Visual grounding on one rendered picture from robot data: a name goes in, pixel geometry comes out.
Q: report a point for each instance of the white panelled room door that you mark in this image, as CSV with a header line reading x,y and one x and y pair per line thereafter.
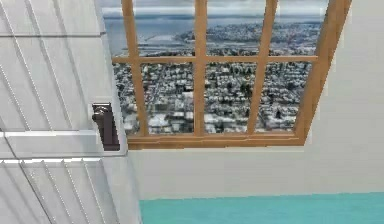
x,y
50,100

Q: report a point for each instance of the wooden framed window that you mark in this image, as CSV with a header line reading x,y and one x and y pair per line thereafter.
x,y
200,100

